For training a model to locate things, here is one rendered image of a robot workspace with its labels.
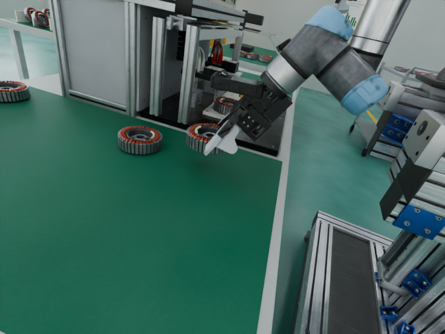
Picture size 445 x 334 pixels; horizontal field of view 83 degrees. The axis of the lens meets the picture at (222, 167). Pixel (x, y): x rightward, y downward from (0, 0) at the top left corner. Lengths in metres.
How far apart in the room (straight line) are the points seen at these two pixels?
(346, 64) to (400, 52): 6.04
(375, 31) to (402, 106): 0.53
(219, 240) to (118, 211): 0.19
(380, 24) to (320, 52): 0.16
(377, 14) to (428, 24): 6.00
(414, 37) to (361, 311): 5.85
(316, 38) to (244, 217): 0.36
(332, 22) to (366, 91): 0.13
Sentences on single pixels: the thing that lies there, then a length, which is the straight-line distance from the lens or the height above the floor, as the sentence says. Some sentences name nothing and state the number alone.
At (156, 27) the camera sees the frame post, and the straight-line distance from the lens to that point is 0.81.
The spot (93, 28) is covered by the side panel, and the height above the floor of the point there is 0.98.
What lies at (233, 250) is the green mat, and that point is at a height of 0.75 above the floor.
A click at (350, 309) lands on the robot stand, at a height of 0.21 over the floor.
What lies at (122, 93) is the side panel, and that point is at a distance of 0.91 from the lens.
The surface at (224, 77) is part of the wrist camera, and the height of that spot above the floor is 0.98.
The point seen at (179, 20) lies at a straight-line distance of 0.84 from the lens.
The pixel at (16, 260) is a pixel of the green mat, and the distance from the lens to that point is 0.47.
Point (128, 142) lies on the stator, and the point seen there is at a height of 0.78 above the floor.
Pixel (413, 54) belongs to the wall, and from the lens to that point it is 6.62.
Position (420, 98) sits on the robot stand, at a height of 0.97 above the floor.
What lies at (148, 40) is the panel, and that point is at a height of 0.98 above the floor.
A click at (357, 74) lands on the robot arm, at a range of 0.52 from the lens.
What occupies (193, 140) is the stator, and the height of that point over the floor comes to 0.84.
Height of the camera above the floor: 1.09
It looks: 31 degrees down
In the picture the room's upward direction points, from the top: 12 degrees clockwise
